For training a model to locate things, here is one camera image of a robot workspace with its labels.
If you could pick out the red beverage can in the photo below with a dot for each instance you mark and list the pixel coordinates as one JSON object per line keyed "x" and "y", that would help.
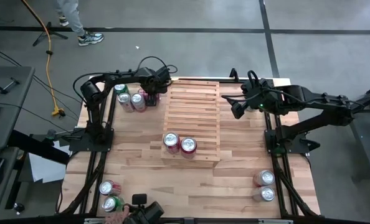
{"x": 106, "y": 187}

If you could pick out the white beverage can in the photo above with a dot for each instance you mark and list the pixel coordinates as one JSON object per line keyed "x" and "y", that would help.
{"x": 267, "y": 193}

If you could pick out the black caster wheel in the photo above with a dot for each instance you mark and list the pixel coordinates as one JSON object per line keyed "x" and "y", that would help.
{"x": 18, "y": 208}

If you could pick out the red can bottom right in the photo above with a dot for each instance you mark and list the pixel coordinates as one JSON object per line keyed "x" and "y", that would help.
{"x": 267, "y": 177}

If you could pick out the red can white labels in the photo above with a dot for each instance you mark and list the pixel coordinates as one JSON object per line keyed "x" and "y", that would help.
{"x": 171, "y": 139}

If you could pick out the red white seltzer can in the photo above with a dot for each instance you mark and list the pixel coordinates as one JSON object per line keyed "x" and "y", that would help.
{"x": 137, "y": 98}

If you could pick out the black desk beam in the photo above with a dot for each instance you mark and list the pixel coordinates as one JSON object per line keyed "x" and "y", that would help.
{"x": 32, "y": 144}

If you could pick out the red can small label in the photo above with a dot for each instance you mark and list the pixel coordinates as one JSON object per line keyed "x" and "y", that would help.
{"x": 188, "y": 144}

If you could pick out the black tripod stand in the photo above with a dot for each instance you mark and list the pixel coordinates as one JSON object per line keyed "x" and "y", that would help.
{"x": 41, "y": 37}

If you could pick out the dark metal stand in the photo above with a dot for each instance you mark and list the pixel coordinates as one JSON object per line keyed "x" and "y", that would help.
{"x": 364, "y": 140}

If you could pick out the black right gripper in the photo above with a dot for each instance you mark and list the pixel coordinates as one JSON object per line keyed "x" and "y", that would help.
{"x": 259, "y": 96}

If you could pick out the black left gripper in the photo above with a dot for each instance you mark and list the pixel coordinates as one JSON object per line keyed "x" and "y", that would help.
{"x": 155, "y": 81}

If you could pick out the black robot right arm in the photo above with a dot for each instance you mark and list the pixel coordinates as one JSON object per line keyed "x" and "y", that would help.
{"x": 315, "y": 124}

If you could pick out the grey desk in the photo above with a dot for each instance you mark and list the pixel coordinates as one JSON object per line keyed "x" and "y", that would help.
{"x": 4, "y": 193}
{"x": 23, "y": 93}

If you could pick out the white paper sheets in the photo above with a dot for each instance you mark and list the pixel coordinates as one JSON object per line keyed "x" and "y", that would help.
{"x": 45, "y": 169}

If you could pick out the grey knob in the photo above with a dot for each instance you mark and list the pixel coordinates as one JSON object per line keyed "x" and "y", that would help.
{"x": 51, "y": 134}

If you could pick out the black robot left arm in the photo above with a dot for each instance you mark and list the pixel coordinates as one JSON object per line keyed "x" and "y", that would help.
{"x": 93, "y": 118}

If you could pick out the red can barcode label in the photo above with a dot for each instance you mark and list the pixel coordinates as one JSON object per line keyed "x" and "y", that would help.
{"x": 142, "y": 92}

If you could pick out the wooden slatted shelf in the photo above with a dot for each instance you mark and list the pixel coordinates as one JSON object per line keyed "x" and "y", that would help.
{"x": 192, "y": 109}

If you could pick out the black clamp bracket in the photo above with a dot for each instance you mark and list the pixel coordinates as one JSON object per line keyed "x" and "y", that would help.
{"x": 234, "y": 74}

